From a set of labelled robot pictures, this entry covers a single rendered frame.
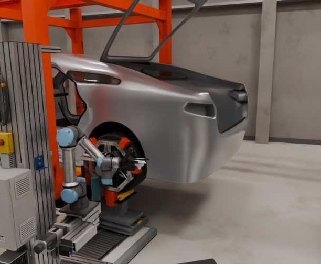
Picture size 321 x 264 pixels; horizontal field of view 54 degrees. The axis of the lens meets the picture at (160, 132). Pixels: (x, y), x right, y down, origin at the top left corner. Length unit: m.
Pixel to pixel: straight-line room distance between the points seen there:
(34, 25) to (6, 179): 1.62
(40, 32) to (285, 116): 6.28
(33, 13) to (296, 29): 6.19
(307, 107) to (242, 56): 1.95
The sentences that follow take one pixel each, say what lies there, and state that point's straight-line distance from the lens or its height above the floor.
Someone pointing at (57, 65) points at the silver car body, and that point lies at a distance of 3.94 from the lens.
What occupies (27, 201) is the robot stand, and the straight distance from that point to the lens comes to 2.23.
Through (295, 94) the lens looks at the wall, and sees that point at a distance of 8.14.
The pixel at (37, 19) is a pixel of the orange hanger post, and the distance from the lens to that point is 3.25.
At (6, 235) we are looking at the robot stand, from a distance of 2.25.
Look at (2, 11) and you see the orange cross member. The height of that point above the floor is 2.69.
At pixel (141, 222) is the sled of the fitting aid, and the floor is 0.15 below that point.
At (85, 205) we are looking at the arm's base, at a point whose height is 0.84.
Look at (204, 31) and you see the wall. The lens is 8.32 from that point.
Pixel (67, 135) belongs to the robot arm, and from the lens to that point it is 2.21.
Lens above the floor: 1.87
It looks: 12 degrees down
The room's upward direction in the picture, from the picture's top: 1 degrees counter-clockwise
